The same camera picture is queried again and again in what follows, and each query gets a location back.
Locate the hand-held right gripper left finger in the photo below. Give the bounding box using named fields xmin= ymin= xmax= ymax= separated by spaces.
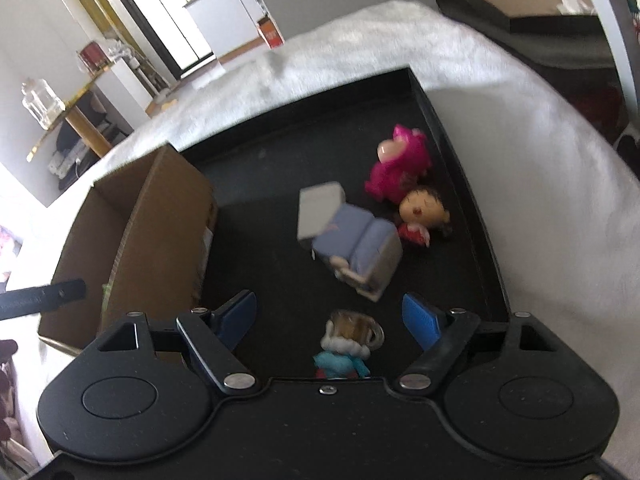
xmin=89 ymin=290 xmax=261 ymax=395

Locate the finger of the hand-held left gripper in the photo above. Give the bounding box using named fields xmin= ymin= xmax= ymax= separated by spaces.
xmin=0 ymin=279 xmax=87 ymax=322

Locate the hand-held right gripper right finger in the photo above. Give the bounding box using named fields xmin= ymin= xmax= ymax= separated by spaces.
xmin=397 ymin=292 xmax=556 ymax=395

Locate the black tray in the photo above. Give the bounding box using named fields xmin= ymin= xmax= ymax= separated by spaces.
xmin=177 ymin=66 xmax=512 ymax=381

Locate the blue dress figurine keychain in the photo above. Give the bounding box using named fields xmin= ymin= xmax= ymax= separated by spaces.
xmin=312 ymin=309 xmax=385 ymax=380

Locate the grey-blue armchair figurine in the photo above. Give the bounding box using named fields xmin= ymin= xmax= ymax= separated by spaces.
xmin=310 ymin=203 xmax=404 ymax=304

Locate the girl figurine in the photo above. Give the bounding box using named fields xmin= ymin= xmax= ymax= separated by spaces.
xmin=396 ymin=187 xmax=453 ymax=250

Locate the brown cardboard box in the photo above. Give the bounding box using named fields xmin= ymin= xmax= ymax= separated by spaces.
xmin=37 ymin=144 xmax=218 ymax=356

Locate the light grey toy block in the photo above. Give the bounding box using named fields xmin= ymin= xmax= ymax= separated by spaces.
xmin=296 ymin=181 xmax=347 ymax=241

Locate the pink bear toy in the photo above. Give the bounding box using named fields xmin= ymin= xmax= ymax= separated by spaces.
xmin=364 ymin=124 xmax=434 ymax=203

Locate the pile of clothes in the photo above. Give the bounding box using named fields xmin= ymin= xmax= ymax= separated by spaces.
xmin=0 ymin=225 xmax=36 ymax=466

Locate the stack of items under table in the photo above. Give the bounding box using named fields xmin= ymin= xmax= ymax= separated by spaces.
xmin=49 ymin=122 xmax=128 ymax=191

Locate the round gold table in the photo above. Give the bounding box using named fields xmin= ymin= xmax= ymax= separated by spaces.
xmin=26 ymin=62 xmax=132 ymax=163

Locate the clear glass jar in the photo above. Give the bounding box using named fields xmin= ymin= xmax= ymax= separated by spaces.
xmin=21 ymin=78 xmax=67 ymax=131

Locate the red tin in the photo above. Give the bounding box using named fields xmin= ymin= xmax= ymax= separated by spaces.
xmin=80 ymin=42 xmax=107 ymax=68

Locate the white fluffy blanket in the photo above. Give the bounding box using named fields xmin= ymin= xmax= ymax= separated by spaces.
xmin=0 ymin=0 xmax=640 ymax=461

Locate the orange cardboard box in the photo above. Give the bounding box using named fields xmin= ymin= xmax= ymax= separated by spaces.
xmin=257 ymin=17 xmax=286 ymax=50

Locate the white kitchen cabinet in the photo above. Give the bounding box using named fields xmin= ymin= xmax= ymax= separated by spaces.
xmin=184 ymin=0 xmax=273 ymax=58

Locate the black framed glass door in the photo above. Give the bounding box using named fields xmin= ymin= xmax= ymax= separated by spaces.
xmin=98 ymin=0 xmax=216 ymax=72

